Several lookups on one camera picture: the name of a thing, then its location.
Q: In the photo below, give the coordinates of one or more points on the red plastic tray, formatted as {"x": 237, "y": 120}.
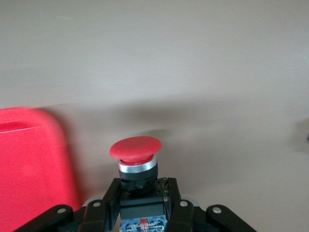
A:
{"x": 29, "y": 169}

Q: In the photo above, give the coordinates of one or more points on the red push button switch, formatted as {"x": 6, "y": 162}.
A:
{"x": 135, "y": 147}

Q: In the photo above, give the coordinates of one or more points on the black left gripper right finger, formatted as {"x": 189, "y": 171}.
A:
{"x": 183, "y": 217}

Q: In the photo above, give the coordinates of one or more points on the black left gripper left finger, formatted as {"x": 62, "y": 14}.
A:
{"x": 96, "y": 217}

